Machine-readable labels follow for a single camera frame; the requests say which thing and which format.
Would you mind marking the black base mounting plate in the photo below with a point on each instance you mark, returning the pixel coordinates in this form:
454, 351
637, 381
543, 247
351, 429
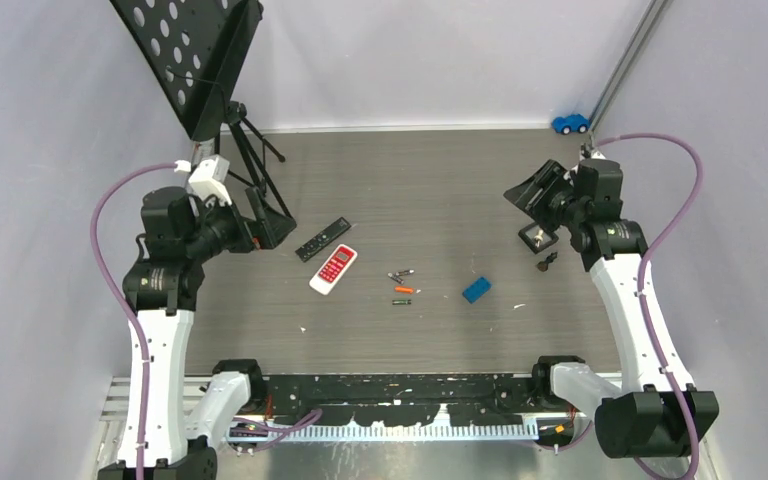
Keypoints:
403, 400

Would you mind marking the small black square frame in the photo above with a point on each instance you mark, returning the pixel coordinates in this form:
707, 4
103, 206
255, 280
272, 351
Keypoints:
536, 238

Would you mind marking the blue toy brick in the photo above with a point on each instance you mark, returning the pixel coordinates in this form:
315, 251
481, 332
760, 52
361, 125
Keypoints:
476, 290

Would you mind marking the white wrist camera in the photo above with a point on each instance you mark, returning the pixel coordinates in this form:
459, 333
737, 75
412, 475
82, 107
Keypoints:
585, 153
207, 180

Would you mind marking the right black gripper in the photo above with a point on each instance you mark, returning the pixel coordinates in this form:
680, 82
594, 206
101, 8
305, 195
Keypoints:
550, 177

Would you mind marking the black perforated music stand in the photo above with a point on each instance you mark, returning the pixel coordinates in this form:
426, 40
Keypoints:
196, 50

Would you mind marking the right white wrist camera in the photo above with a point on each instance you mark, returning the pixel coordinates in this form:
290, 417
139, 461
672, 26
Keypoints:
585, 153

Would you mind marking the small dark chess piece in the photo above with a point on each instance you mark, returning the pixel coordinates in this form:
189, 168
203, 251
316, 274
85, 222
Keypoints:
544, 264

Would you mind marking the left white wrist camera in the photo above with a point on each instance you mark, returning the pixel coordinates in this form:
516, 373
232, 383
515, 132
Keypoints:
207, 180

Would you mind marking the blue toy car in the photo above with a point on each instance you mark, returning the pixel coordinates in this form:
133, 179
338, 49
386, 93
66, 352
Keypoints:
574, 123

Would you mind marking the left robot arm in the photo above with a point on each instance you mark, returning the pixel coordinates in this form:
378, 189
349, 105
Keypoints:
159, 294

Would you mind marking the black remote control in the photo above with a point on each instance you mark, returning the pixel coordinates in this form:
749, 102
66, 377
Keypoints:
323, 239

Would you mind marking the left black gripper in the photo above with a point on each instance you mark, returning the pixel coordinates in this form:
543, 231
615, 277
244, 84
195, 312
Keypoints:
269, 227

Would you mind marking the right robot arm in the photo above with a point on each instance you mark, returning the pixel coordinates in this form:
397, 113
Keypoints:
656, 411

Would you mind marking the white red remote control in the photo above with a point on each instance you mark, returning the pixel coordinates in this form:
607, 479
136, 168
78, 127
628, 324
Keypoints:
333, 269

